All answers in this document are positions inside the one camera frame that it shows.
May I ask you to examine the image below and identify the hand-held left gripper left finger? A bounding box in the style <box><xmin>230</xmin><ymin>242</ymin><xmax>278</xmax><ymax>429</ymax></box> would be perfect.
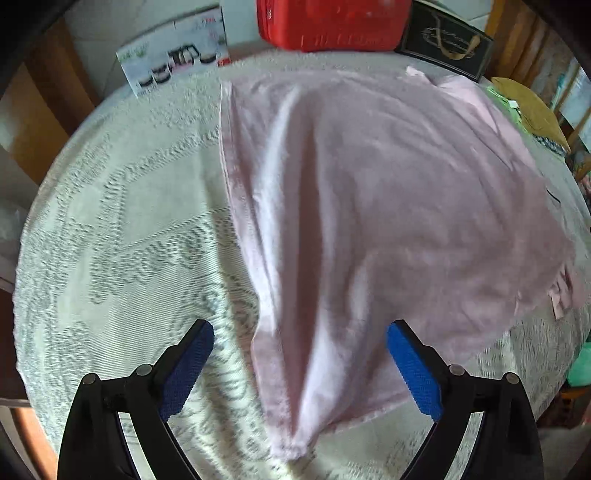
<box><xmin>57</xmin><ymin>319</ymin><xmax>216</xmax><ymax>480</ymax></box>

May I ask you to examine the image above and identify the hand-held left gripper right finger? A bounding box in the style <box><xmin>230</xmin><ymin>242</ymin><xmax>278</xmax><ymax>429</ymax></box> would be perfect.
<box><xmin>386</xmin><ymin>320</ymin><xmax>544</xmax><ymax>480</ymax></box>

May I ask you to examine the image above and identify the pink shirt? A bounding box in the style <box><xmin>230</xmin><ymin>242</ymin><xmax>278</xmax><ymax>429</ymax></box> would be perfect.
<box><xmin>219</xmin><ymin>65</ymin><xmax>586</xmax><ymax>463</ymax></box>

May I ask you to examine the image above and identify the cream knitted tablecloth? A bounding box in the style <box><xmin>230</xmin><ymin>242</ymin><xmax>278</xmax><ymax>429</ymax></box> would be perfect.
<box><xmin>14</xmin><ymin>39</ymin><xmax>591</xmax><ymax>480</ymax></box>

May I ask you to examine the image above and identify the green plastic bag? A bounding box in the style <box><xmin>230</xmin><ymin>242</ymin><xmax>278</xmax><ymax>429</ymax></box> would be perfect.
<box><xmin>567</xmin><ymin>342</ymin><xmax>591</xmax><ymax>388</ymax></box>

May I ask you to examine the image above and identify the white printed cardboard box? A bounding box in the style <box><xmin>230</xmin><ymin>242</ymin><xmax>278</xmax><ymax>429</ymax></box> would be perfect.
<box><xmin>115</xmin><ymin>6</ymin><xmax>230</xmax><ymax>97</ymax></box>

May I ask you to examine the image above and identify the black box with gold print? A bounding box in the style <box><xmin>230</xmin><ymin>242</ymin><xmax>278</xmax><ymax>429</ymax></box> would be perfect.
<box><xmin>394</xmin><ymin>0</ymin><xmax>495</xmax><ymax>83</ymax></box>

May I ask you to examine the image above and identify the red plastic container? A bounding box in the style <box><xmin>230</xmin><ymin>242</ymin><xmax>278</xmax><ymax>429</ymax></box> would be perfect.
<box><xmin>256</xmin><ymin>0</ymin><xmax>413</xmax><ymax>52</ymax></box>

